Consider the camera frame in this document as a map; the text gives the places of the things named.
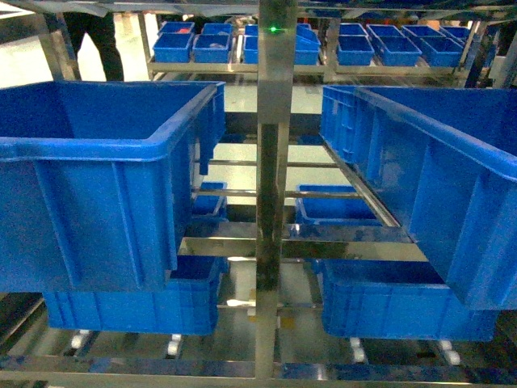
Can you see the small blue bin floor centre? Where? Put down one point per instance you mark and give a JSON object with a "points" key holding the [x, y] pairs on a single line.
{"points": [[334, 211]]}

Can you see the blue bin floor left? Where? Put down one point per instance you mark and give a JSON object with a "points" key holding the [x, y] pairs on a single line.
{"points": [[186, 306]]}

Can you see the blue bin floor right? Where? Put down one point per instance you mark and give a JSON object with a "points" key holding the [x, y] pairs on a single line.
{"points": [[390, 300]]}

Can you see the large blue bin upper left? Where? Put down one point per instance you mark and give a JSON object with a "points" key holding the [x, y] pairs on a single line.
{"points": [[98, 180]]}

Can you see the large blue bin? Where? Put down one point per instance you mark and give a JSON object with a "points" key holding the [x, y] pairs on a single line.
{"points": [[443, 162], [98, 180]]}

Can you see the large blue bin upper right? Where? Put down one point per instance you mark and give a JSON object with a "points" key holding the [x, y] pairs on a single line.
{"points": [[443, 162]]}

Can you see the far steel rack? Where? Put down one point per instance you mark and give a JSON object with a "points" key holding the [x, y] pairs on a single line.
{"points": [[327, 69]]}

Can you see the vertical steel post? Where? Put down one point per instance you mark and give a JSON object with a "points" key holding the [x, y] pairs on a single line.
{"points": [[276, 52]]}

